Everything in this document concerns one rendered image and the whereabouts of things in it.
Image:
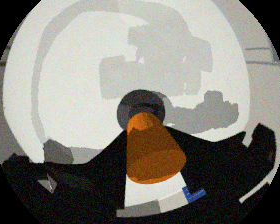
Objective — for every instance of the orange tapered knob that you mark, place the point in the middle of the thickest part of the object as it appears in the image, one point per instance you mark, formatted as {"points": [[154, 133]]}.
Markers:
{"points": [[152, 154]]}

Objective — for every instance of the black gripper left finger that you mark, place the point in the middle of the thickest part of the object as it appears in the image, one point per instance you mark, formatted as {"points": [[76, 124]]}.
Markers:
{"points": [[105, 174]]}

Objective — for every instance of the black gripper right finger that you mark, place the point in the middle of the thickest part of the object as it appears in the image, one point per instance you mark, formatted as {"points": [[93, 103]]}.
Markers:
{"points": [[203, 156]]}

